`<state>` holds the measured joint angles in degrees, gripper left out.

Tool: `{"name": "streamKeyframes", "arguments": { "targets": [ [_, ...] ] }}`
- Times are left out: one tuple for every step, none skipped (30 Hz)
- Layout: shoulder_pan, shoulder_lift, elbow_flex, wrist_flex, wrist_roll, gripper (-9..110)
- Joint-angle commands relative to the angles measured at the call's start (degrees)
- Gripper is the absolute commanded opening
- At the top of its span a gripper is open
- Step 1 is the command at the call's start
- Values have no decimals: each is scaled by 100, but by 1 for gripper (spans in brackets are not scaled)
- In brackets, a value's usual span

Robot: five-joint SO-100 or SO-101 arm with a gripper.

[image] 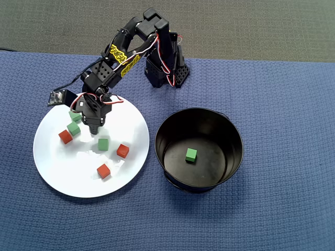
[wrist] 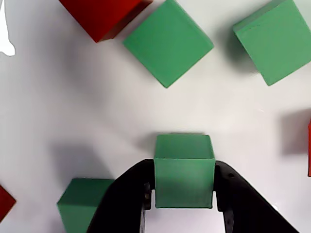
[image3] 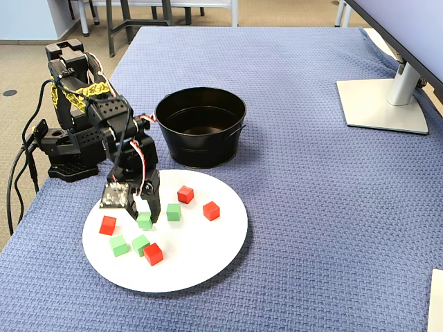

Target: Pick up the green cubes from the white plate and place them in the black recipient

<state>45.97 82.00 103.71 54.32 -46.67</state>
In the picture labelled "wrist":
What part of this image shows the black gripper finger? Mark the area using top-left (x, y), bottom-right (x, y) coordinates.
top-left (86, 159), bottom-right (156, 233)
top-left (212, 160), bottom-right (301, 233)

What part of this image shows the green cube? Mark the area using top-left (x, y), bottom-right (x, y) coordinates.
top-left (57, 178), bottom-right (116, 233)
top-left (233, 0), bottom-right (311, 87)
top-left (153, 134), bottom-right (216, 209)
top-left (122, 0), bottom-right (215, 89)

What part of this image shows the white round plate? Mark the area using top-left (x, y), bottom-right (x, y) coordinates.
top-left (0, 0), bottom-right (311, 233)

